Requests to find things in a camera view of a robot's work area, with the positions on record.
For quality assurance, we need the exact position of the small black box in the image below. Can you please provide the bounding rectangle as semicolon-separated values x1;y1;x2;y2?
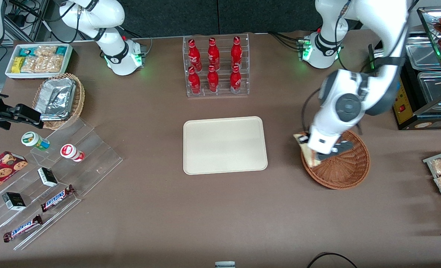
37;167;59;187
2;192;27;211

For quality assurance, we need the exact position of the green lidded yogurt cup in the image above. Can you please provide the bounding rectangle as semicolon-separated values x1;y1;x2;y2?
21;131;51;151

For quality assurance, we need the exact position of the triangular sandwich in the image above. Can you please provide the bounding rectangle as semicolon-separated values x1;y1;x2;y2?
293;133;323;167

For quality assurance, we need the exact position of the black hot food display case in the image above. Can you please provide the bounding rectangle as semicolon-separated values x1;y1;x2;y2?
368;7;441;131

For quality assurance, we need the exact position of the clear nut snack pack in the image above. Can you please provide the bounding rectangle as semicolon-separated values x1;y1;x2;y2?
35;45;58;57
21;57;42;73
38;55;64;74

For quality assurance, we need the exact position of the black base cable bundle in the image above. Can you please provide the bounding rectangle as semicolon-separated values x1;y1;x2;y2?
268;31;304;51

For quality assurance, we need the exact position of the grey base cable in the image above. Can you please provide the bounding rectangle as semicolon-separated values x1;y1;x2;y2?
122;26;154;57

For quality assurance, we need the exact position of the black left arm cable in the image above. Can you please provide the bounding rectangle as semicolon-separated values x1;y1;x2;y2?
301;0;420;131

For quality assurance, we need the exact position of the brown wicker basket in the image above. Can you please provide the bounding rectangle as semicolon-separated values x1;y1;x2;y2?
300;129;371;190

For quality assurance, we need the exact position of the snickers chocolate bar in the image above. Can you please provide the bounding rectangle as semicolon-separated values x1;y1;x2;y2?
41;185;76;213
3;214;44;243

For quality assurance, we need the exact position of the white rectangular snack bin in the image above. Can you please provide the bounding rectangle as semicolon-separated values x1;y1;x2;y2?
5;43;74;80

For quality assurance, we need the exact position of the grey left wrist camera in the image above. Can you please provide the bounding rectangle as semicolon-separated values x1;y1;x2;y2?
314;140;354;162

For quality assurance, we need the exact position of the light wicker basket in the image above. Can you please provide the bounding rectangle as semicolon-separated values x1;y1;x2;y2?
32;73;86;130

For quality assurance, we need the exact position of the aluminium foil container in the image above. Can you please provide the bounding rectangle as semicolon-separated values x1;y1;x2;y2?
34;78;76;121

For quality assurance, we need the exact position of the red lidded yogurt cup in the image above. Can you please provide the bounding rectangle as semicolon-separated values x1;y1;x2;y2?
60;144;85;163

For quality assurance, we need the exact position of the red cola bottle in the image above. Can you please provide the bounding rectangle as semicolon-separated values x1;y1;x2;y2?
207;37;221;70
231;36;243;70
207;65;220;93
229;64;242;94
188;66;202;95
188;39;203;72

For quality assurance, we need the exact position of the clear acrylic stepped display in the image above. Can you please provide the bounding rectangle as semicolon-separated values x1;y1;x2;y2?
0;117;124;251

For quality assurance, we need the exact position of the beige plastic tray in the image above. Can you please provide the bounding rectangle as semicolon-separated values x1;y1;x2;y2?
183;116;268;175

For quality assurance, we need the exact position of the black looped table cable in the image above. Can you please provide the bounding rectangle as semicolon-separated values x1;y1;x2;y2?
306;252;359;268

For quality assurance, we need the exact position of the red cookie box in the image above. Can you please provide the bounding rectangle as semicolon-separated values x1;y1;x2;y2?
0;151;29;198

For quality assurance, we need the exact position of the steel food pan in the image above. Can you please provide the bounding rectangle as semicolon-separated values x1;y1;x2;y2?
417;71;441;105
406;35;441;71

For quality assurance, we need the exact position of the clear acrylic bottle rack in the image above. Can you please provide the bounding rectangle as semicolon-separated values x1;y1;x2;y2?
183;33;250;98

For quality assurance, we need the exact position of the aluminium frame rail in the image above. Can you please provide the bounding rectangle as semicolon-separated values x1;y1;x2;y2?
4;0;51;42

